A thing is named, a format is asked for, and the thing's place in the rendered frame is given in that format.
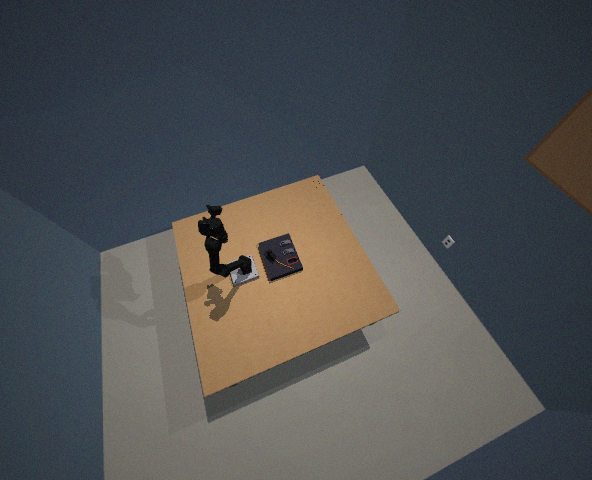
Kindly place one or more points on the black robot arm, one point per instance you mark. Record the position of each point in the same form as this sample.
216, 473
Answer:
213, 247

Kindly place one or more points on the dark grey flat panel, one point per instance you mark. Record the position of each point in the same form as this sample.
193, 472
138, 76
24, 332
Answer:
283, 248

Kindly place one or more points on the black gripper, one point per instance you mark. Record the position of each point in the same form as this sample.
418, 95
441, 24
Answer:
213, 211

